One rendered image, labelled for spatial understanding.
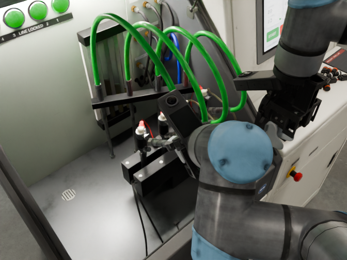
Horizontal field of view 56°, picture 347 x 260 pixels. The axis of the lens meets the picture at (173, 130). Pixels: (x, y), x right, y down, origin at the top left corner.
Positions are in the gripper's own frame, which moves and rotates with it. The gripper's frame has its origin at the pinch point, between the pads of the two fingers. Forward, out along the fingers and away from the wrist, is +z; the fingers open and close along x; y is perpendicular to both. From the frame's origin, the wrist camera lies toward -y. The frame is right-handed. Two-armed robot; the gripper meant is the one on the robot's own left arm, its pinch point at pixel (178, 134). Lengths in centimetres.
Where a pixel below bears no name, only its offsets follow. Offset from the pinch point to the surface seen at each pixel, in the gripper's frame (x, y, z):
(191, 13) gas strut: 24.4, -27.2, 21.9
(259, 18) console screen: 44, -17, 24
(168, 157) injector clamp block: -1.4, 7.1, 26.6
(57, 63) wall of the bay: -16.5, -32.0, 24.9
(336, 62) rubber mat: 81, 11, 48
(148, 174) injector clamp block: -9.1, 8.0, 23.3
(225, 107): 14.5, 0.1, 5.6
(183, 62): 8.2, -13.6, -1.3
